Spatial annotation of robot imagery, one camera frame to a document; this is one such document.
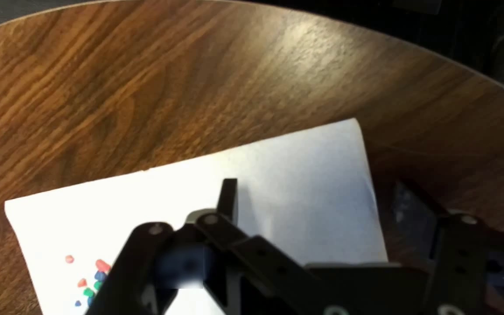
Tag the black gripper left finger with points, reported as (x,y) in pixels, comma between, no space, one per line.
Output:
(252,269)

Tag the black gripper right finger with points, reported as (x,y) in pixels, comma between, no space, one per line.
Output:
(472,269)

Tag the large white napkin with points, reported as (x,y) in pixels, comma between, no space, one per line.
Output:
(297,193)

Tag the colourful beads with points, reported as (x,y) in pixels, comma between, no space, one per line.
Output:
(91,283)

